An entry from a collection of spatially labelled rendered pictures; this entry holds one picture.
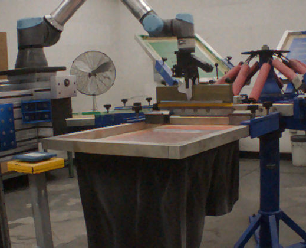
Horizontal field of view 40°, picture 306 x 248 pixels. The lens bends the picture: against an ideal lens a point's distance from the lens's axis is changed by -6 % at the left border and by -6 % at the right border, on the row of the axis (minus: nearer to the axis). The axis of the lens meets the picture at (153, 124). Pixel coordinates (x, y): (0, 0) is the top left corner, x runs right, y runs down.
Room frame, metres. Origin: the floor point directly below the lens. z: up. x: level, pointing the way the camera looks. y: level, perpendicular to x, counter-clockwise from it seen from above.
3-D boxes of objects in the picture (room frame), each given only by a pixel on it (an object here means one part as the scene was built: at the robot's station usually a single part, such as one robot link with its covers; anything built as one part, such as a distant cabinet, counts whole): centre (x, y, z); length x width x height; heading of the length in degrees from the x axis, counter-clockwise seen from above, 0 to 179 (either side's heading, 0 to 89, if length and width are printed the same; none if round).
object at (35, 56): (1.89, 0.52, 1.31); 0.15 x 0.15 x 0.10
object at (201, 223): (1.53, -0.20, 0.74); 0.46 x 0.04 x 0.42; 144
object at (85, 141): (1.69, -0.06, 0.97); 0.79 x 0.58 x 0.04; 144
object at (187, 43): (1.85, -0.16, 1.31); 0.08 x 0.08 x 0.05
